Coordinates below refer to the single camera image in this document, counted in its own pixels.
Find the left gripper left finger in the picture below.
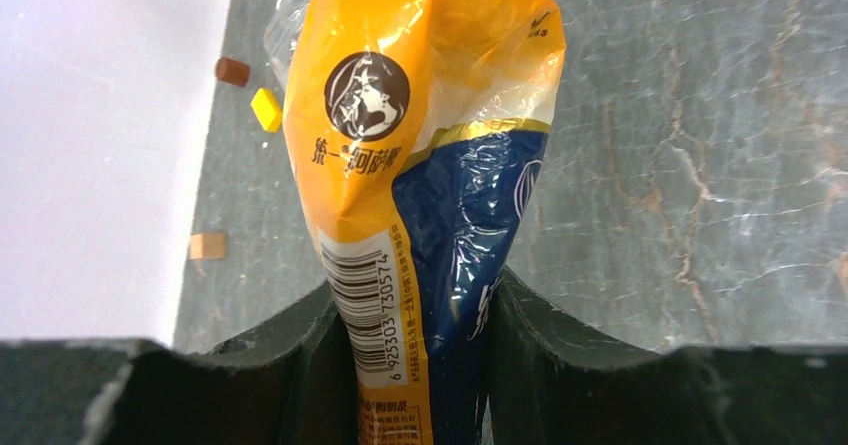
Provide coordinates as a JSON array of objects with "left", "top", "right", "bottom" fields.
[{"left": 1, "top": 286, "right": 357, "bottom": 444}]

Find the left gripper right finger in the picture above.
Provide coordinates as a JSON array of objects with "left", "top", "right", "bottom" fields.
[{"left": 486, "top": 270, "right": 847, "bottom": 444}]

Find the orange tea bottle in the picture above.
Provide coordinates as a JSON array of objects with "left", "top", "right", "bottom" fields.
[{"left": 283, "top": 0, "right": 567, "bottom": 444}]

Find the clear plastic bottle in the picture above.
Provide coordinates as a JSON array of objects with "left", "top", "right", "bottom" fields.
[{"left": 263, "top": 0, "right": 311, "bottom": 91}]

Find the tan wooden cube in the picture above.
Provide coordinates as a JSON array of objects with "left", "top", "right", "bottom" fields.
[{"left": 188, "top": 232, "right": 227, "bottom": 260}]

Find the yellow block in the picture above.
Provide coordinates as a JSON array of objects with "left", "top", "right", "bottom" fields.
[{"left": 250, "top": 88, "right": 283, "bottom": 133}]

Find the brown wooden cylinder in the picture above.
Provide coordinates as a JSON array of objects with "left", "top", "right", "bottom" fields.
[{"left": 215, "top": 57, "right": 251, "bottom": 88}]

